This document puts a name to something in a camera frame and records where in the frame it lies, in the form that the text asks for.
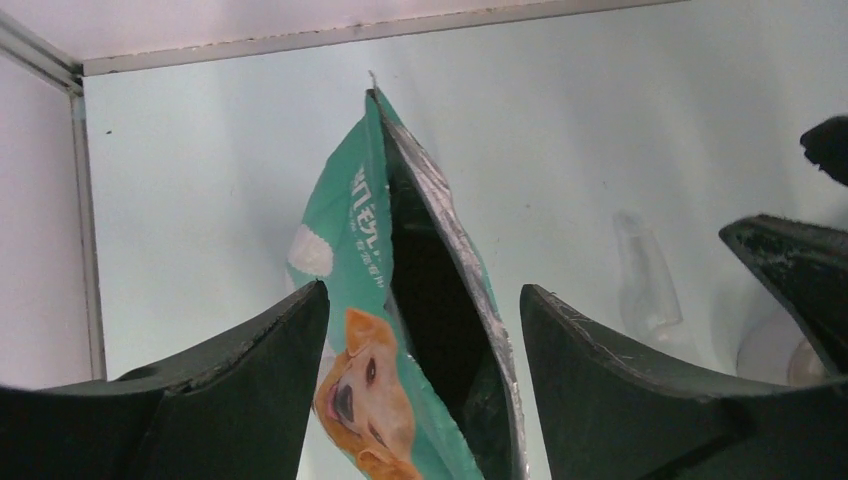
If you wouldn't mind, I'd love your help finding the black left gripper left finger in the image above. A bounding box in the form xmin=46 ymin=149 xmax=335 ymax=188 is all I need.
xmin=1 ymin=281 xmax=330 ymax=479

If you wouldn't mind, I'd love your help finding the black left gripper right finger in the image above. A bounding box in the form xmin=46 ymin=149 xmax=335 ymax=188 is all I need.
xmin=520 ymin=284 xmax=847 ymax=479

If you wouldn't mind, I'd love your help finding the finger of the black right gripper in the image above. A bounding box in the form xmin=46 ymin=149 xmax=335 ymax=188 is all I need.
xmin=719 ymin=214 xmax=847 ymax=376
xmin=800 ymin=115 xmax=848 ymax=186

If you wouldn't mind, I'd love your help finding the clear plastic scoop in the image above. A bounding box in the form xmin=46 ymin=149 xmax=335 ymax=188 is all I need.
xmin=613 ymin=211 xmax=702 ymax=365

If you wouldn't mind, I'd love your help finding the green pet food bag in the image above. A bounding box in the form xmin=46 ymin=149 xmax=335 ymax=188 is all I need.
xmin=286 ymin=87 xmax=529 ymax=479

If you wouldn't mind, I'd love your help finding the white double bowl stand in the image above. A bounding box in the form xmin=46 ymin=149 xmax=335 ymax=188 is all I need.
xmin=736 ymin=310 xmax=828 ymax=388

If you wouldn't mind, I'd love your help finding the aluminium frame rail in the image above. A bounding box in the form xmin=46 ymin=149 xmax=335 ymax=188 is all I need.
xmin=0 ymin=0 xmax=690 ymax=382

